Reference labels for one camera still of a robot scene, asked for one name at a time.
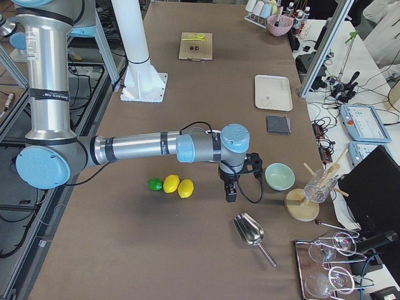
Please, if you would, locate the mint green bowl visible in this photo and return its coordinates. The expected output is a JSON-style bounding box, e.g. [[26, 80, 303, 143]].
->
[[265, 163, 295, 191]]

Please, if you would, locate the blue teach pendant lower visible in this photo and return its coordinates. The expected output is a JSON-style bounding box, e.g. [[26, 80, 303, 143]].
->
[[348, 141, 390, 166]]

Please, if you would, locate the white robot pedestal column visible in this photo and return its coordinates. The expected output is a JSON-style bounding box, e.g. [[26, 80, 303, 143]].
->
[[112, 0, 168, 103]]

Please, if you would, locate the metal glass rack tray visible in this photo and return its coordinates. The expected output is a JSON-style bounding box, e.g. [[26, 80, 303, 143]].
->
[[293, 231, 374, 299]]

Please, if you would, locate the white cup rack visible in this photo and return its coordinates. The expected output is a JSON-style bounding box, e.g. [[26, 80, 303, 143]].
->
[[244, 0, 278, 28]]

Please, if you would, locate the green lime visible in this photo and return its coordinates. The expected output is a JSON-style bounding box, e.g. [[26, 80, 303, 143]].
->
[[147, 177, 163, 191]]

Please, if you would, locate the yellow lemon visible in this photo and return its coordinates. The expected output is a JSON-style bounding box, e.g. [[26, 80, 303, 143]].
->
[[162, 174, 180, 193], [177, 179, 194, 199]]

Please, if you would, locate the yellow lemon left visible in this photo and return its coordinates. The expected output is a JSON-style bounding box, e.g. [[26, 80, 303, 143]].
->
[[162, 174, 180, 193]]

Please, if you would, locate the black monitor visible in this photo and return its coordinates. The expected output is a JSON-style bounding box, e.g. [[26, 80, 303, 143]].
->
[[339, 146, 399, 233]]

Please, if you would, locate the green tipped grabber stick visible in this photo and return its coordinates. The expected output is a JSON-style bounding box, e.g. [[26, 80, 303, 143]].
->
[[338, 30, 359, 80]]

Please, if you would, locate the yellow lemon right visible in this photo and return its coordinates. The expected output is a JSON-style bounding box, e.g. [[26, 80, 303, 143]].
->
[[177, 179, 194, 199]]

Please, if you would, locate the yellow green lemon squeezer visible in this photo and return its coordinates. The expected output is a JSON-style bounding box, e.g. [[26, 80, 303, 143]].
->
[[181, 32, 206, 41]]

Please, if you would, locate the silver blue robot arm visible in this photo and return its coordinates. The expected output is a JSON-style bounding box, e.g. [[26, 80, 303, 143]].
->
[[15, 1, 263, 202]]

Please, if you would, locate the wine glass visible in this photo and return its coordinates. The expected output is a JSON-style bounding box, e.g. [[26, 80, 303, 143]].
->
[[308, 231, 356, 263], [305, 266, 355, 299]]

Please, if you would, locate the wooden cutting board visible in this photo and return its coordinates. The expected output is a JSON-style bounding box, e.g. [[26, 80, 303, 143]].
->
[[178, 32, 213, 61]]

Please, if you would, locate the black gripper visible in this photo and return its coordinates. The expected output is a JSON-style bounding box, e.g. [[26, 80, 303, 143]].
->
[[218, 152, 263, 203]]

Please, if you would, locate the aluminium frame post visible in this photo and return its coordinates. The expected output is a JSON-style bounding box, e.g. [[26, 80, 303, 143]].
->
[[299, 0, 354, 99]]

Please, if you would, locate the wine glass lower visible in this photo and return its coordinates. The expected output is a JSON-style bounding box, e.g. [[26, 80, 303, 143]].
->
[[305, 266, 355, 299]]

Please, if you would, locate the dark grey folded cloth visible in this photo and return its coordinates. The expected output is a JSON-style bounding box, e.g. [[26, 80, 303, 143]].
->
[[266, 115, 291, 135]]

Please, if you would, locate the clear textured glass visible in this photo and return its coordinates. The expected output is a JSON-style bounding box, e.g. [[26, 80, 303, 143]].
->
[[304, 169, 337, 204]]

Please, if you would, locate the pink mixing bowl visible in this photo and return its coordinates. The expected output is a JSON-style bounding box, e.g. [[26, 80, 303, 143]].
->
[[267, 14, 293, 36]]

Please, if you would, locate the pastel pink cup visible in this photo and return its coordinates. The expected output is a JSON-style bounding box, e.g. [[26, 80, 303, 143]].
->
[[252, 1, 264, 16]]

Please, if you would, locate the blue teach pendant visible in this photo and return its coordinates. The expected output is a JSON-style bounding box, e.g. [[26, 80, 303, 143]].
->
[[348, 141, 390, 166], [339, 104, 391, 143]]

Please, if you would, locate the metal scoop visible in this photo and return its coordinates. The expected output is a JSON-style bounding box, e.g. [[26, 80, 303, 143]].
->
[[233, 212, 278, 268]]

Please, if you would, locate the wine glass upper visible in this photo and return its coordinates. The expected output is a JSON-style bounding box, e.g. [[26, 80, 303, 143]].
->
[[308, 231, 356, 263]]

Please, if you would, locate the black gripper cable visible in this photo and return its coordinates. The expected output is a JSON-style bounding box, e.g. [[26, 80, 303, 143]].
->
[[234, 173, 265, 204]]

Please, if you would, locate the blue teach pendant upper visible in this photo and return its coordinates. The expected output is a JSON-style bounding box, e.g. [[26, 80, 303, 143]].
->
[[339, 104, 391, 143]]

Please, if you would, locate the wooden cup stand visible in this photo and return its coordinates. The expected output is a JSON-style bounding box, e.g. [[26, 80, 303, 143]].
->
[[284, 149, 349, 222]]

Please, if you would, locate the white rectangular tray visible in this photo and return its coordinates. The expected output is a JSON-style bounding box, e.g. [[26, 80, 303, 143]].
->
[[254, 74, 293, 112]]

